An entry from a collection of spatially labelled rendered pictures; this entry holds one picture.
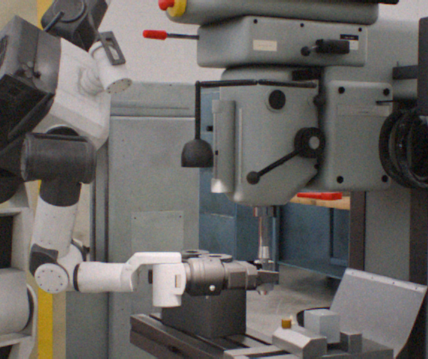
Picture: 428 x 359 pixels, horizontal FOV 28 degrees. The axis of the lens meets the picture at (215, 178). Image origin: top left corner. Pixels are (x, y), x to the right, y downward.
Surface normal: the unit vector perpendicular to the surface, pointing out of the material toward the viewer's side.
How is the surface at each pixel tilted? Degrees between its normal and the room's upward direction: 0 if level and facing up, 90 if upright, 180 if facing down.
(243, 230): 90
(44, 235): 113
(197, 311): 90
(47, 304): 90
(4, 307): 80
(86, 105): 57
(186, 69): 90
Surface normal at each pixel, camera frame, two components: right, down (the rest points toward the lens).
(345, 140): 0.47, 0.05
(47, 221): -0.19, 0.43
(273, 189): 0.42, 0.50
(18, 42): 0.70, -0.48
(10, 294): 0.76, -0.13
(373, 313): -0.78, -0.44
